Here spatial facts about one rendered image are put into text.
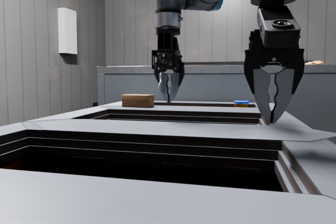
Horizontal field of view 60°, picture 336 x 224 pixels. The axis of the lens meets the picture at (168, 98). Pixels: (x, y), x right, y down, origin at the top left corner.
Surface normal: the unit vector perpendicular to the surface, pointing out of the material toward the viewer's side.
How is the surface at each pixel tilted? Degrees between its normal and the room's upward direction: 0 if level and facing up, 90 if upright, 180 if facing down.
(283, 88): 90
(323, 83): 90
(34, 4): 90
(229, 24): 90
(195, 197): 0
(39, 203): 0
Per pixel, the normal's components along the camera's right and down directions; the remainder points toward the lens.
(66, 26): 0.93, 0.03
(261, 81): -0.22, 0.07
